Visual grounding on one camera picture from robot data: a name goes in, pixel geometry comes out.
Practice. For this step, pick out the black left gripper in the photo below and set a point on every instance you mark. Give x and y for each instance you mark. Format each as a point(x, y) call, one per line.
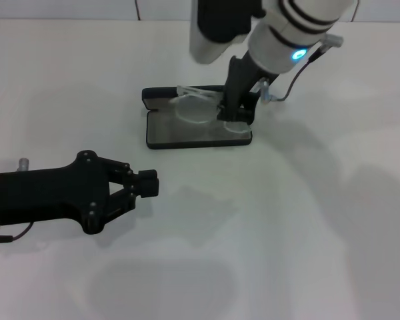
point(53, 193)

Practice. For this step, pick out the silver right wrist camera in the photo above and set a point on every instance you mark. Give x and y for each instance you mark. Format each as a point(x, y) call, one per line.
point(216, 26)

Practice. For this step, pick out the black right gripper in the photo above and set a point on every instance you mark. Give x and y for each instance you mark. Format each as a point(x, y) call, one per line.
point(241, 83)

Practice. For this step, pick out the black glasses case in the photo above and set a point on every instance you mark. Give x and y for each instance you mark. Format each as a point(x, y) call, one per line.
point(186, 133)

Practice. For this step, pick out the clear plastic glasses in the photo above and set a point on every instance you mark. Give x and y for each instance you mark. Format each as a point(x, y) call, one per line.
point(193, 108)

